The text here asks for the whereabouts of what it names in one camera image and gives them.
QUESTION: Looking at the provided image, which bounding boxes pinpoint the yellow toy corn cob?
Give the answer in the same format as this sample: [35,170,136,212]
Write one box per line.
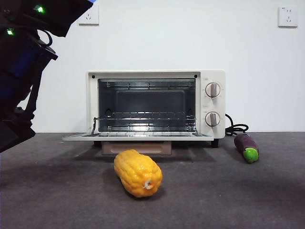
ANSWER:
[113,149,163,198]

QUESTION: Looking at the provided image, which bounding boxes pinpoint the white toaster oven body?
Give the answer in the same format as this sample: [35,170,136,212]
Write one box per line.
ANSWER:
[86,69,226,148]

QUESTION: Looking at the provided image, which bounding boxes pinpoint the black oven power cable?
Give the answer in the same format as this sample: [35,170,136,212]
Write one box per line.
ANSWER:
[225,113,250,136]

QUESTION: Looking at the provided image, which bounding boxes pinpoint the beige oven knob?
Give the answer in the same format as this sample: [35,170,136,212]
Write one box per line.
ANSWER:
[205,82,221,98]
[204,111,221,127]

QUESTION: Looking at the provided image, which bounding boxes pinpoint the purple toy eggplant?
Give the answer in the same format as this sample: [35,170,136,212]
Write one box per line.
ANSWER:
[234,133,259,164]

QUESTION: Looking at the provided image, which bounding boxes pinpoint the oven door with beige handle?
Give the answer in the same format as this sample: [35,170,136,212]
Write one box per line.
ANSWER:
[61,133,214,156]

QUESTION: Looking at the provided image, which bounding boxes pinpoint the white wall socket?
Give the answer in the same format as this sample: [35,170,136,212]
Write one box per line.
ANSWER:
[278,6,298,29]
[78,3,100,26]

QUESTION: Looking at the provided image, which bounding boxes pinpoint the metal wire oven rack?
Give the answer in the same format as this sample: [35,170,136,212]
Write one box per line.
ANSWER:
[91,111,197,135]

